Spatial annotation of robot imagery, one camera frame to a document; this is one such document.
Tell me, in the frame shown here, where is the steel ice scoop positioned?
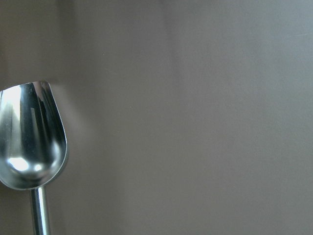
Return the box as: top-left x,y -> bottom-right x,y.
0,81 -> 68,235

